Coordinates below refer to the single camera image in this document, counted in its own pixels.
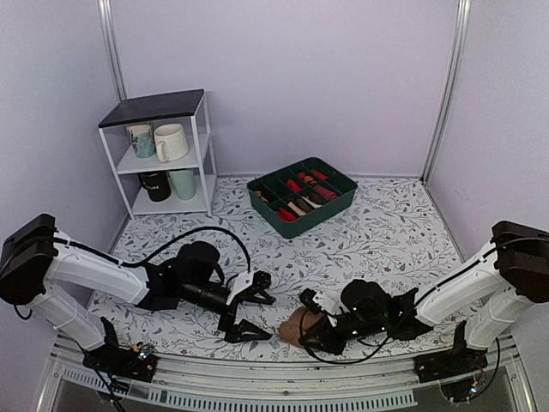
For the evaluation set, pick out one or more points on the floral table mat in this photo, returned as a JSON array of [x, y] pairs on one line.
[[391, 235]]

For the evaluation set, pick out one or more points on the red sock back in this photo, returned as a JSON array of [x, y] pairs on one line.
[[319, 175]]

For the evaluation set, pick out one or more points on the corner metal post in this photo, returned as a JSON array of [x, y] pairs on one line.
[[111, 46], [455, 62]]

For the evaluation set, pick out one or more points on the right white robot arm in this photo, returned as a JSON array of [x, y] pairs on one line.
[[511, 270]]

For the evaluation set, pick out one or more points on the black mug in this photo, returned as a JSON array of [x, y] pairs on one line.
[[156, 184]]

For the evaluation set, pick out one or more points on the white shelf black top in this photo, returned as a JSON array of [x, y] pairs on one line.
[[169, 167]]

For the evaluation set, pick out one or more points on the green divided sock box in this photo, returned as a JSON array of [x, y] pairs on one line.
[[270, 192]]

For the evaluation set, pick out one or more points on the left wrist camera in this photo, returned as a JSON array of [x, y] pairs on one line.
[[241, 282]]

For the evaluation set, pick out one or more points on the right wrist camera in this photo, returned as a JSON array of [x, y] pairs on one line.
[[318, 301]]

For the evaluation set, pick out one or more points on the beige sock in box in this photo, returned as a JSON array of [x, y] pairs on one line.
[[296, 209]]

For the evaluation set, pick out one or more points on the red rolled sock front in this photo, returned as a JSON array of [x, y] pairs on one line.
[[286, 215]]

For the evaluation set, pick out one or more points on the dark brown sock in box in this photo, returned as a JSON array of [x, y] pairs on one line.
[[316, 198]]

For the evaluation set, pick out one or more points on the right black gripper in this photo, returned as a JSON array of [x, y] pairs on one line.
[[327, 337]]

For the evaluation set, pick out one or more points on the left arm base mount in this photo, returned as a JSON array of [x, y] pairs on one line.
[[137, 362]]

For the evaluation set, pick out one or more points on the orange striped sock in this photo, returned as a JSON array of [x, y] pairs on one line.
[[307, 178]]

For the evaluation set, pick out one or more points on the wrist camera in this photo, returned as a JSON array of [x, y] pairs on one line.
[[241, 282], [318, 301]]

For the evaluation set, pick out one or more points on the red rolled sock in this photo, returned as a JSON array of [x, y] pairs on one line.
[[293, 186], [286, 215]]

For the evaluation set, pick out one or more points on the red rolled sock middle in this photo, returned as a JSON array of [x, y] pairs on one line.
[[293, 186]]

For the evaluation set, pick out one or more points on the white ceramic mug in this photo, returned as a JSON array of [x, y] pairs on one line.
[[170, 142]]

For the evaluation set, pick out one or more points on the teal patterned mug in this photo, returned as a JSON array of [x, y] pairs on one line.
[[141, 137]]

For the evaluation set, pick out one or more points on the aluminium front rail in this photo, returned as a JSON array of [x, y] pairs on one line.
[[382, 383]]

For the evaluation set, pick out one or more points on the brown ribbed sock pair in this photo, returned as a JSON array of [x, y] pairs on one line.
[[298, 323]]

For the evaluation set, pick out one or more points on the left corner metal post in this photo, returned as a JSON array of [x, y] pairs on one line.
[[111, 46]]

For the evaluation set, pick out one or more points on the right corner metal post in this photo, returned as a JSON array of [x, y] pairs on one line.
[[455, 62]]

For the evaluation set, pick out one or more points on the mint green mug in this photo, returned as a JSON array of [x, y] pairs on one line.
[[183, 182]]

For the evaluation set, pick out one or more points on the maroon sock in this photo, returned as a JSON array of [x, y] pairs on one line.
[[326, 193]]

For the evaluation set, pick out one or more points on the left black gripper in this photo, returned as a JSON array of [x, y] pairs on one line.
[[235, 335]]

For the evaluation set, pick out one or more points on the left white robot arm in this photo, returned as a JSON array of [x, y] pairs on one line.
[[38, 256]]

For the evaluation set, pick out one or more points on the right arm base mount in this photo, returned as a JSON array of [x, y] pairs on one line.
[[450, 362]]

